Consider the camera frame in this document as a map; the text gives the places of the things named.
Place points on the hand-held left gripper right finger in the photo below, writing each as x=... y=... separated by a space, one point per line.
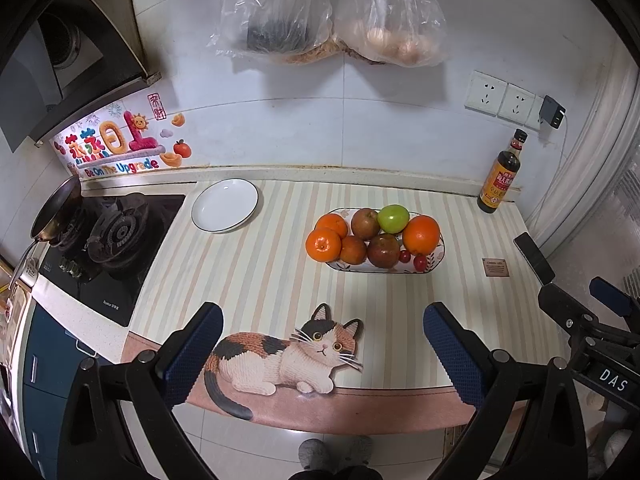
x=450 y=355

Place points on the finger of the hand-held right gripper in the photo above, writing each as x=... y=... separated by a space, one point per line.
x=567 y=310
x=612 y=296

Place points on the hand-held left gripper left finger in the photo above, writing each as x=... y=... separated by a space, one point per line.
x=195 y=355

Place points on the floral ceramic plate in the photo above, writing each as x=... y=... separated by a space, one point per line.
x=430 y=260

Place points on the cherry tomato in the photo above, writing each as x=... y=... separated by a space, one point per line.
x=420 y=262
x=404 y=256

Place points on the red and green apple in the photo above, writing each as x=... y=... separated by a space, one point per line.
x=383 y=251

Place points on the small dark orange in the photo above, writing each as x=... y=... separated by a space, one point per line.
x=353 y=251

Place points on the mandarin with green stem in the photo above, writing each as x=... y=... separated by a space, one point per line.
x=323 y=245

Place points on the medium orange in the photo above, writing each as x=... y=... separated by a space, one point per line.
x=332 y=224

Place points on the person's right hand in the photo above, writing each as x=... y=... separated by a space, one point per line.
x=617 y=447

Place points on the black smartphone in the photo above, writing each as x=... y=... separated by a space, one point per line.
x=535 y=259

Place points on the striped cat mat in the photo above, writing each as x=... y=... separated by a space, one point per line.
x=250 y=270

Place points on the black gas stove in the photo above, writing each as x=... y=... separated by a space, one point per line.
x=115 y=260

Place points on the large orange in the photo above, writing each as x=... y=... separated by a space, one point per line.
x=421 y=234

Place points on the grey slipper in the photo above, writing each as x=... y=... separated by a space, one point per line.
x=356 y=451
x=314 y=454

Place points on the blue cabinet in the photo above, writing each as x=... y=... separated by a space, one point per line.
x=55 y=360

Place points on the dark sauce bottle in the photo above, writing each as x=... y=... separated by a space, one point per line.
x=497 y=180

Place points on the white round plate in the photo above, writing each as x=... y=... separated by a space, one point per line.
x=225 y=206

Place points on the dark red apple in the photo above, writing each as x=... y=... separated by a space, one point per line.
x=364 y=222

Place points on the black plug adapter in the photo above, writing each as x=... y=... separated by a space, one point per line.
x=552 y=112

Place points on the frying pan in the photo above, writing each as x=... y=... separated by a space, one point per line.
x=55 y=210

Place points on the range hood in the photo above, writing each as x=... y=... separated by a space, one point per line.
x=65 y=50

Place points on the clear plastic bag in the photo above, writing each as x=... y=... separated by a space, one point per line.
x=395 y=25
x=272 y=10

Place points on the white wall socket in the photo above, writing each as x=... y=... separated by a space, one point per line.
x=484 y=92
x=516 y=102

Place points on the colourful wall sticker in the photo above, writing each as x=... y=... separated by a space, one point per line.
x=120 y=142

